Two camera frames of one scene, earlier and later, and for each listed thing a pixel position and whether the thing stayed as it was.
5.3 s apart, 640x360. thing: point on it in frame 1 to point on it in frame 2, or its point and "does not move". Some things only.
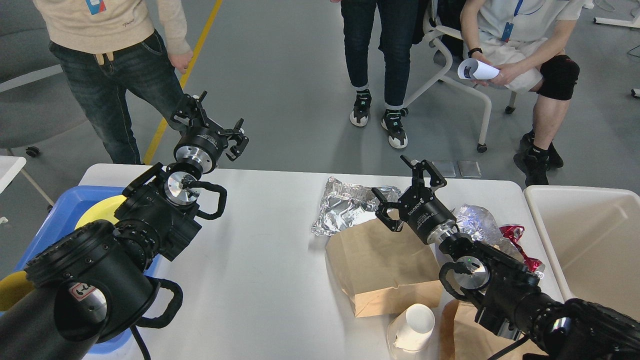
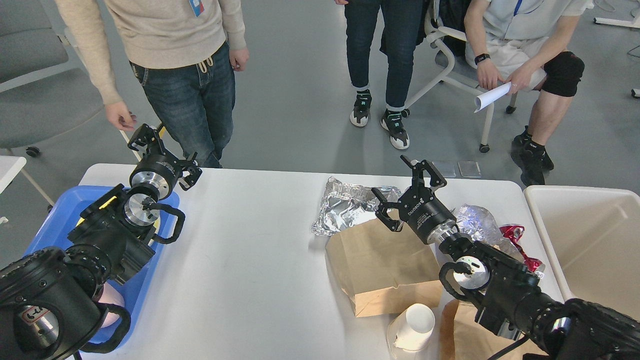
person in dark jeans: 393,23 does not move
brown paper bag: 381,271 does not move
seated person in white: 523,43 does not move
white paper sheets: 476,69 to 484,100
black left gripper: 199,148 to 155,167
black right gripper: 429,221 does not move
